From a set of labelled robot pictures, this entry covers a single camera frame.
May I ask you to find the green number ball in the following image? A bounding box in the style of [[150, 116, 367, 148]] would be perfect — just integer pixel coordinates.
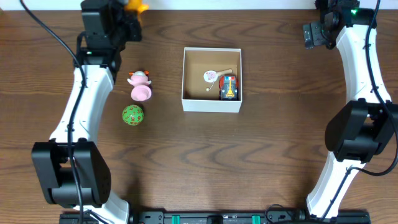
[[122, 105, 144, 126]]

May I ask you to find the red toy fire truck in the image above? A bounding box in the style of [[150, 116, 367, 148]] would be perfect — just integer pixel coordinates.
[[219, 75, 238, 101]]

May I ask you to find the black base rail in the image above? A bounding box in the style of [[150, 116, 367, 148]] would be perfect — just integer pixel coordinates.
[[58, 210, 371, 224]]

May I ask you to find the white cardboard box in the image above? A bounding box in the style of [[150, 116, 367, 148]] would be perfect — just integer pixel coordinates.
[[182, 47, 243, 113]]

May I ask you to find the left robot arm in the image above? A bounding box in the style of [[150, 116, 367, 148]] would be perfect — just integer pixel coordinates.
[[32, 0, 148, 223]]

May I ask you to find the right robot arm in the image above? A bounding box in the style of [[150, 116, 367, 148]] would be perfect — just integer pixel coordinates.
[[303, 0, 397, 223]]

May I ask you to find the pink pig toy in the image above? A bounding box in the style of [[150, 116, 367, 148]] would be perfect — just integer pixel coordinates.
[[127, 70, 152, 101]]

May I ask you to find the orange duck toy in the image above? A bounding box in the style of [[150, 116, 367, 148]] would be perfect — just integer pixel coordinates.
[[124, 0, 149, 15]]

